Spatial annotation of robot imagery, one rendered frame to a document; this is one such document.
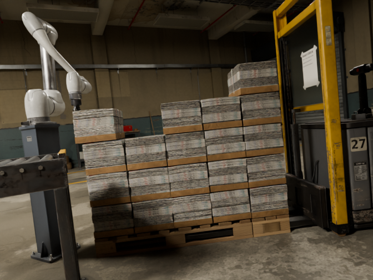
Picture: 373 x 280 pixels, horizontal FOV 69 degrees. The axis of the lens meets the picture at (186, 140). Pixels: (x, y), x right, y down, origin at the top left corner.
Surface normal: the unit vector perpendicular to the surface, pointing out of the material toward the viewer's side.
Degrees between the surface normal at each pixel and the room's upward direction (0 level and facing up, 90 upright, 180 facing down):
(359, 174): 90
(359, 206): 90
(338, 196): 90
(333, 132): 90
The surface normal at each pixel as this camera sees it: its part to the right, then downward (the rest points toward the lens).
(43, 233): -0.50, 0.10
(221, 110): 0.07, 0.04
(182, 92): 0.40, 0.00
